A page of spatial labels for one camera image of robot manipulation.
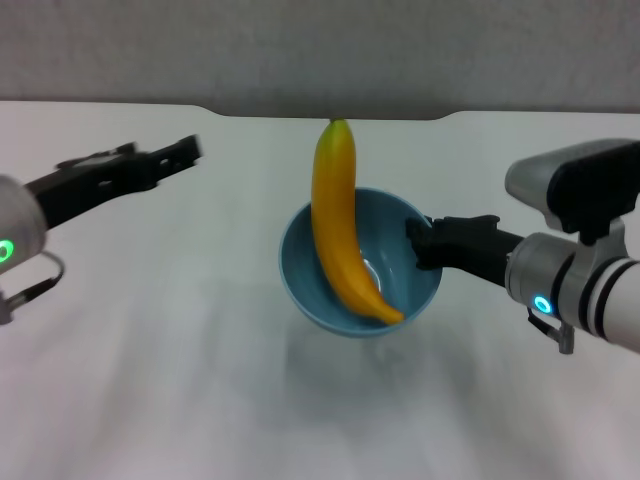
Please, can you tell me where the yellow banana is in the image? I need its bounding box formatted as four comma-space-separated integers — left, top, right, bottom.
310, 118, 406, 326

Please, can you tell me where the blue bowl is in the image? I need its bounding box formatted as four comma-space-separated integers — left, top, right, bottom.
278, 187, 444, 339

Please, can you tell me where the left arm cable connector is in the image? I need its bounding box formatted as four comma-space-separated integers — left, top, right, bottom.
0, 249, 66, 326

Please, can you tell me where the right arm cable connector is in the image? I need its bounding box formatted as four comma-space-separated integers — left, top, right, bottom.
527, 307, 576, 355

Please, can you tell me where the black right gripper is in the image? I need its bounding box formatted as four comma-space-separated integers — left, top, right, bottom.
404, 214, 524, 291

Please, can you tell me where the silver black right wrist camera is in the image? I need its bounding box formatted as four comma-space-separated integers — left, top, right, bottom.
504, 138, 640, 246

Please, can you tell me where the arm cable connector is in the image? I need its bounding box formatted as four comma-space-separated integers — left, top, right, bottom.
527, 307, 576, 355
0, 249, 66, 326

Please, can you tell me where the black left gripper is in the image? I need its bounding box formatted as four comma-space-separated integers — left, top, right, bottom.
24, 134, 204, 232

